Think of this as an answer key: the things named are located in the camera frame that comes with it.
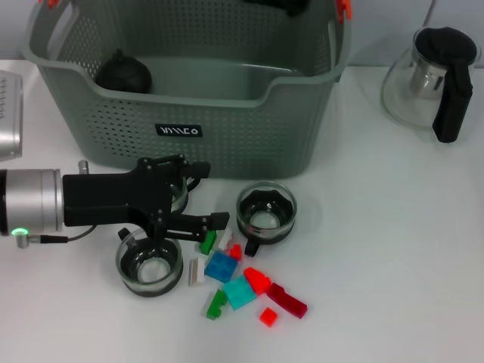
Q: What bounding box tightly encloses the grey-green perforated storage bin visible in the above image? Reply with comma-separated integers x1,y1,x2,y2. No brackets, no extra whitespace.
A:
20,0,352,181

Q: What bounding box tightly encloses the blue toy brick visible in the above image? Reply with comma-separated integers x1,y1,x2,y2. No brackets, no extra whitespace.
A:
203,250,240,284

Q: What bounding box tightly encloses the black round teapot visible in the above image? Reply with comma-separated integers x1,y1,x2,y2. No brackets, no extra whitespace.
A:
94,48,154,94

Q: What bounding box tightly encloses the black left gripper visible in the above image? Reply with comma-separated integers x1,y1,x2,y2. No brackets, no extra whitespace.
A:
62,154,231,243

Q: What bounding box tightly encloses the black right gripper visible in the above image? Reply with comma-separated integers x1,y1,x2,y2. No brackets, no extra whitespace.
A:
240,0,312,18

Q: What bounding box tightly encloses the cyan toy brick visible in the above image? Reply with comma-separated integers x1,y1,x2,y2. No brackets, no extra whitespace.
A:
222,275,258,311

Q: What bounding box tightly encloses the orange bin rim piece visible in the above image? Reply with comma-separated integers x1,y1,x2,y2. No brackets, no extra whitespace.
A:
335,0,355,22

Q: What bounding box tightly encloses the green toy brick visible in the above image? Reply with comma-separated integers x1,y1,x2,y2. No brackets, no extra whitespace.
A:
198,229,219,256
206,289,229,321

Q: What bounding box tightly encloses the red sloped toy brick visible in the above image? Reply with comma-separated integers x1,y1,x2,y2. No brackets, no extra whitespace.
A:
244,266,272,296

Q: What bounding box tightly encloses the white toy brick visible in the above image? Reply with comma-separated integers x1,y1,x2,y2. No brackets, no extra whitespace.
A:
216,228,234,251
188,256,206,287

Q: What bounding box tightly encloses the glass teacup black base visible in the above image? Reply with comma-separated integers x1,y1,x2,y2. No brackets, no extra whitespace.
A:
168,174,201,216
115,226,185,299
235,181,298,259

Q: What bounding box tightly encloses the glass teapot black handle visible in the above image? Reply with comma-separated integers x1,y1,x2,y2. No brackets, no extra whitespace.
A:
380,26,482,144

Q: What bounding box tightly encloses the dark red toy brick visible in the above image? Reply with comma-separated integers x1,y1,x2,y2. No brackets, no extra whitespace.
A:
266,282,309,320

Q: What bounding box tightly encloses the red square toy brick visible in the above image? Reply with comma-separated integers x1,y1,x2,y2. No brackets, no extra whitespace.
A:
259,306,280,327

